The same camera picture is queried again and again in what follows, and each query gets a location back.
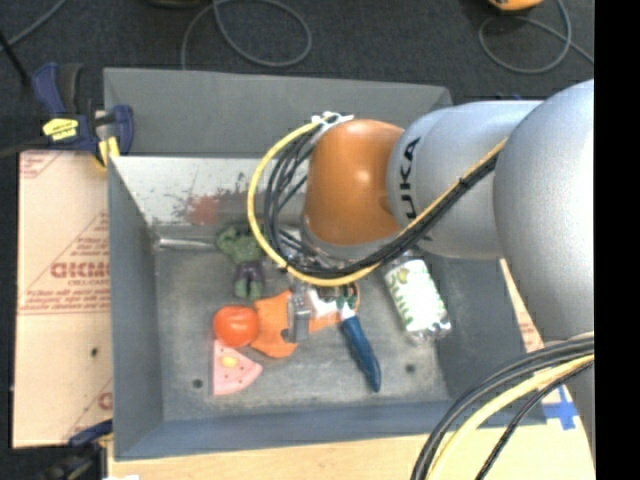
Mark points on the grey metal bin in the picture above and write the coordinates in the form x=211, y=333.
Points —
x=310, y=383

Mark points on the orange cloth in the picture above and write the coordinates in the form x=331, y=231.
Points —
x=272, y=325

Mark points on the green toy figure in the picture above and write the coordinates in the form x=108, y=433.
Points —
x=242, y=250

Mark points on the clear plastic bottle green label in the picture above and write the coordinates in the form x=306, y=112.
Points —
x=416, y=298

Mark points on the red toy tomato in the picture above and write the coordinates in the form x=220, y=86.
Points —
x=235, y=326

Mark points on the brown cardboard board red print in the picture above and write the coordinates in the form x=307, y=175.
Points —
x=55, y=248

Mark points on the pink toy pizza slice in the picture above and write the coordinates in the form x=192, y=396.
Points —
x=231, y=372

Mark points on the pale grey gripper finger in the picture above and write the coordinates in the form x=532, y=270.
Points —
x=290, y=318
x=302, y=324

